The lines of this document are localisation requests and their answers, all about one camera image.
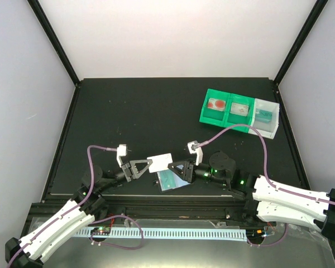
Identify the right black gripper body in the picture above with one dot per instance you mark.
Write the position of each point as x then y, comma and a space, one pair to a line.
191, 177

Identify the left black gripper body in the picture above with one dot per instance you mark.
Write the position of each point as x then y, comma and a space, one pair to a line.
128, 172

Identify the white card red pattern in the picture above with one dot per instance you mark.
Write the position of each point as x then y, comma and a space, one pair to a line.
160, 162

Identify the black leather card holder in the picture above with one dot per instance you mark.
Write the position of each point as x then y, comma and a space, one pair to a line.
179, 182

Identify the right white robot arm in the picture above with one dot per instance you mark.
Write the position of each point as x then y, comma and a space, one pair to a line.
265, 200

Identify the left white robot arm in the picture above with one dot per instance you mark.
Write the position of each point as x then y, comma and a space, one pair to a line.
35, 248

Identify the card with red circles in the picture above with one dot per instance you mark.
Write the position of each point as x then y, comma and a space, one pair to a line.
216, 104

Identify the white card red marks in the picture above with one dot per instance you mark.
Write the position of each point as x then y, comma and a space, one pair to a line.
239, 109

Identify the teal card in bin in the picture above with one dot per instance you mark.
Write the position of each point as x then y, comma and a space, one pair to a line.
261, 117

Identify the left green bin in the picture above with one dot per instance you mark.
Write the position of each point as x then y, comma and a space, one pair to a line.
214, 110

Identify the green bin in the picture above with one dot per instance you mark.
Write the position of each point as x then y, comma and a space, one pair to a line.
214, 110
232, 119

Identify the small circuit board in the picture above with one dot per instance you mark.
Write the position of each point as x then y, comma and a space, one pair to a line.
100, 231

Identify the middle green bin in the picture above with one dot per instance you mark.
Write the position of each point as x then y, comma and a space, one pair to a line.
232, 119

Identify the white bin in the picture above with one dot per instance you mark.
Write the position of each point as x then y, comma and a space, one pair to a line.
266, 118

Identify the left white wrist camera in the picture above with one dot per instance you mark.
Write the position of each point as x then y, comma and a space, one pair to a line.
121, 152

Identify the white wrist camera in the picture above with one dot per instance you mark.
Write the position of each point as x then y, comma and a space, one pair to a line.
195, 149
121, 152

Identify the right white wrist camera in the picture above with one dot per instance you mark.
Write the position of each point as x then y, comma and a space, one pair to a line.
195, 149

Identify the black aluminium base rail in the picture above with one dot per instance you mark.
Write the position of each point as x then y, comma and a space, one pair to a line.
223, 208

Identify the white slotted cable duct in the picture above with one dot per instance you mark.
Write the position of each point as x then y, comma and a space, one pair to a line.
169, 234

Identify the left black frame post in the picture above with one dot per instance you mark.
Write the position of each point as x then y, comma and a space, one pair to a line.
54, 40

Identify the black frame post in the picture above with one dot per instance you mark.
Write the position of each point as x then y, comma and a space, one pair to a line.
54, 40
304, 32

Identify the right black frame post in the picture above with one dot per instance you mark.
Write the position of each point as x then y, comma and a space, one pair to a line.
304, 32

